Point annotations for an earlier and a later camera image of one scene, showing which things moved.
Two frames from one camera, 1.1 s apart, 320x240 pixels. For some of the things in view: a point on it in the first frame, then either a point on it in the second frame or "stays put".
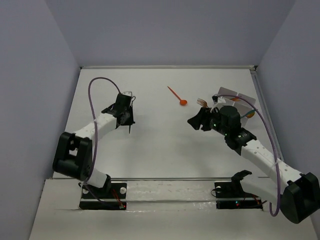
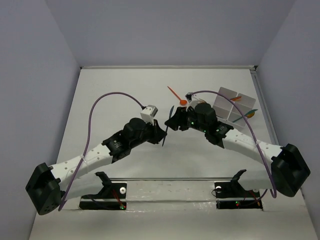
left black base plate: x=112 y=197 stays put
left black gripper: x=126 y=118 to x=157 y=132
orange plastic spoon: x=182 y=102 stays put
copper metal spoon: x=250 y=115 stays put
